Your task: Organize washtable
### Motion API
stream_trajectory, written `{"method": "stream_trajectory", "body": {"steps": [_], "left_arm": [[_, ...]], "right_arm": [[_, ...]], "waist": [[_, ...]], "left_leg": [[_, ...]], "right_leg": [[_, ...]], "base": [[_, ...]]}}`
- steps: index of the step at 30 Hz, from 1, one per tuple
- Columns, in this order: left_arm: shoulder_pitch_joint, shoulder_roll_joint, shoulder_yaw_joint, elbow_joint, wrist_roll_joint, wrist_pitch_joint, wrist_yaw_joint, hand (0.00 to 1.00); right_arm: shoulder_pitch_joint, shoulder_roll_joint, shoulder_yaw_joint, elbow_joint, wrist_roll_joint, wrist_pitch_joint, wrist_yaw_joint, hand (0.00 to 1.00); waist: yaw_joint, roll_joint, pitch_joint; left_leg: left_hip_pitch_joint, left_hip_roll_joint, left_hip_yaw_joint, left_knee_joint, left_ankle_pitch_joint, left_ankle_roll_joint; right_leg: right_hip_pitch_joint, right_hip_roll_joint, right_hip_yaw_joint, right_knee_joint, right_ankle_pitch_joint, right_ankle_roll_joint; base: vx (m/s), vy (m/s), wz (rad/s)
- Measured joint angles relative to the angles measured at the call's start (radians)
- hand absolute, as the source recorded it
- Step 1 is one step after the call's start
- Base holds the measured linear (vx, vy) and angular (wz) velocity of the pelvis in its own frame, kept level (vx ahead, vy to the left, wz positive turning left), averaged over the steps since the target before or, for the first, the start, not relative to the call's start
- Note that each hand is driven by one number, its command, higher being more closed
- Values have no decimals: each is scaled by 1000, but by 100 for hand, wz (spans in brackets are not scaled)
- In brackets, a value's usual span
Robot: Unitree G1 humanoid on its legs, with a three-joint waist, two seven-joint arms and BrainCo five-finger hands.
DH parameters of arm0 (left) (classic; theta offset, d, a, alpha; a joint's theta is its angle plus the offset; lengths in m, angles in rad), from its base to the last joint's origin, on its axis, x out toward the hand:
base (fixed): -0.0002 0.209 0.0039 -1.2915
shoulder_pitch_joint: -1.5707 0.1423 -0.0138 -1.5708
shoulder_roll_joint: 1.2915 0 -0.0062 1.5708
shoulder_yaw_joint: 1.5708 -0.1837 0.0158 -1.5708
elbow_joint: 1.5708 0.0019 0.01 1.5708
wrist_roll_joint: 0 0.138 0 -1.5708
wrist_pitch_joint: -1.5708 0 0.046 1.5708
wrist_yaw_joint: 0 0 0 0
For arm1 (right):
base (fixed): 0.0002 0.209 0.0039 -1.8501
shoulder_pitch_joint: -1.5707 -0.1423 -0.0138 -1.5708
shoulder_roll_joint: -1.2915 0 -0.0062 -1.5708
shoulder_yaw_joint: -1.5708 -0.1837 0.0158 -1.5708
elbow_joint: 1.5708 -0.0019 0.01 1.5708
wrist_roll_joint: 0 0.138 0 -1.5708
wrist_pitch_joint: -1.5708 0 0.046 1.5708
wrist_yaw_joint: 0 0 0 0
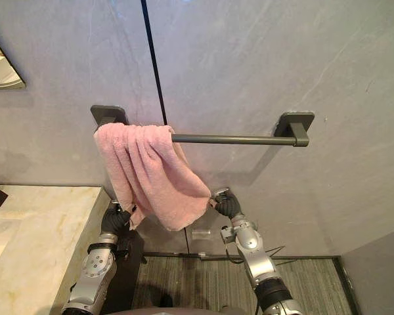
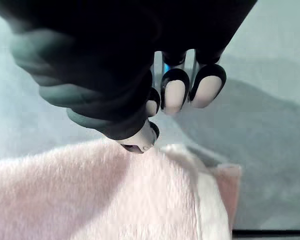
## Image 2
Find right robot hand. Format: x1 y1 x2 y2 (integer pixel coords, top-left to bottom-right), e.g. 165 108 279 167
0 0 259 154

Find pink terry towel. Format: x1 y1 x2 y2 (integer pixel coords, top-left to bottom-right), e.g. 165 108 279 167
0 137 243 240

